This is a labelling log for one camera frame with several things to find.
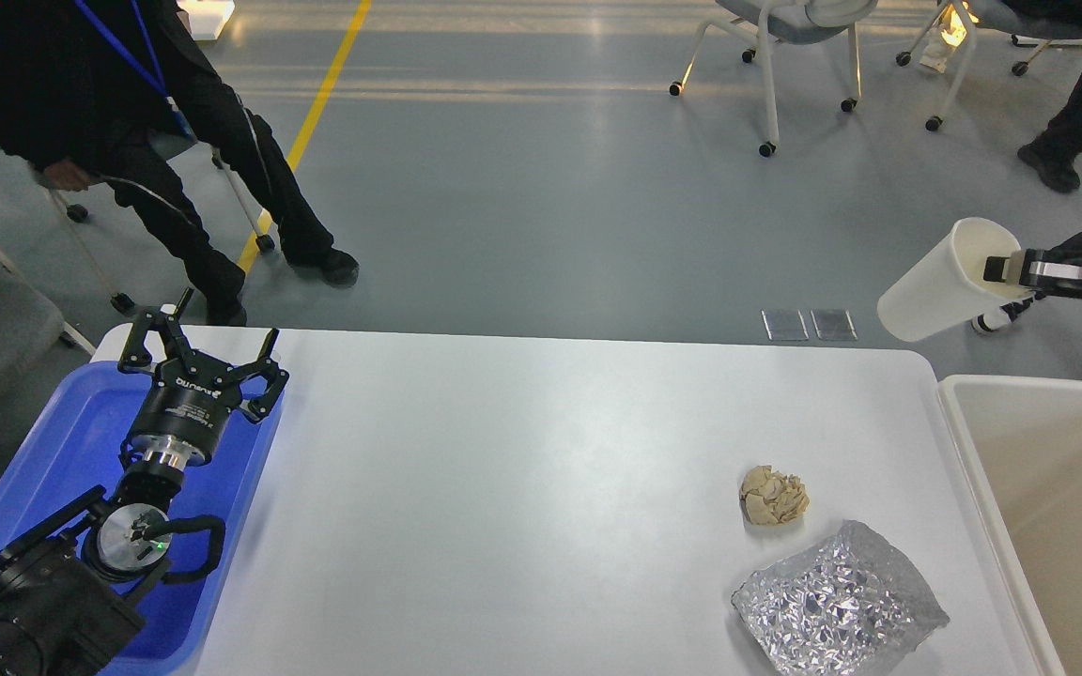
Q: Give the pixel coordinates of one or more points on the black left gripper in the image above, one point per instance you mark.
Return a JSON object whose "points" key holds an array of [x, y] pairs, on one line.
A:
{"points": [[186, 410]]}

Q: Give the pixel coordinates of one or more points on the white paper cup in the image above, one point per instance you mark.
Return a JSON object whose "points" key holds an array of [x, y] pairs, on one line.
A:
{"points": [[947, 287]]}

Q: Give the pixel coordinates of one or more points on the brown paper ball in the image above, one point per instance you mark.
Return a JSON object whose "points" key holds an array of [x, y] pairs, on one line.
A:
{"points": [[771, 498]]}

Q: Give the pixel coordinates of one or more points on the aluminium foil sheet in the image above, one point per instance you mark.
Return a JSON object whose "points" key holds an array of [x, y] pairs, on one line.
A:
{"points": [[852, 604]]}

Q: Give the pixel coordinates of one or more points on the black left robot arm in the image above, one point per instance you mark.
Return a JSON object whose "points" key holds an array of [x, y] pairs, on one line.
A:
{"points": [[121, 511]]}

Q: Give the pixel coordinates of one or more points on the blue plastic tray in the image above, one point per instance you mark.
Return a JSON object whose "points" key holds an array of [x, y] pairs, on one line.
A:
{"points": [[73, 447]]}

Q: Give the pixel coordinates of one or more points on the beige plastic bin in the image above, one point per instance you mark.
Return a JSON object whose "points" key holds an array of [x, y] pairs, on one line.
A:
{"points": [[1020, 441]]}

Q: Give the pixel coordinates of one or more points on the metal floor plate right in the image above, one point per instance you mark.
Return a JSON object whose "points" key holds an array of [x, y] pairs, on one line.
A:
{"points": [[834, 325]]}

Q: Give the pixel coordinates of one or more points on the metal floor plate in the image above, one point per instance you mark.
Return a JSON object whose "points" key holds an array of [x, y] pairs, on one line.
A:
{"points": [[834, 325], [783, 325]]}

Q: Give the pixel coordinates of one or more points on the white chair right background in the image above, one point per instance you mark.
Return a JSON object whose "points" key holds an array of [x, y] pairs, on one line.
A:
{"points": [[960, 26]]}

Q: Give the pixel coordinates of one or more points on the white chair background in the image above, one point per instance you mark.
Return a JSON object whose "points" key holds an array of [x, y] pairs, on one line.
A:
{"points": [[765, 24], [960, 26]]}

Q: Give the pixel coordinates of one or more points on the person in black clothes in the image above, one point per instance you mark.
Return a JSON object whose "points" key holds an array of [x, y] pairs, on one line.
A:
{"points": [[83, 87]]}

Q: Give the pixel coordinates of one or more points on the metal floor plate left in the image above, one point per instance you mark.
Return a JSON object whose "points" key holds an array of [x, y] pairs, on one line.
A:
{"points": [[783, 325]]}

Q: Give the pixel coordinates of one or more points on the white chair centre background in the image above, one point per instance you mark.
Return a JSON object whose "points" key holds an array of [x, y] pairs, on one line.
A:
{"points": [[765, 24]]}

